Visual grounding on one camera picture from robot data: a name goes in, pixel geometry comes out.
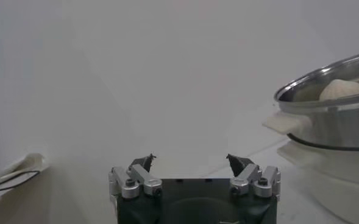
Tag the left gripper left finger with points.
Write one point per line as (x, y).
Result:
(142, 181)

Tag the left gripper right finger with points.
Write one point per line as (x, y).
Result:
(246, 179)

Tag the white steamed baozi bun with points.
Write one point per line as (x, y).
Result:
(342, 89)

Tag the stainless steel steamer basket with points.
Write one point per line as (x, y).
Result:
(334, 128)

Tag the white electric cooker base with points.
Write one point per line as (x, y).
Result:
(334, 173)

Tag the white folded cloth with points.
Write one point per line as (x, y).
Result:
(30, 161)

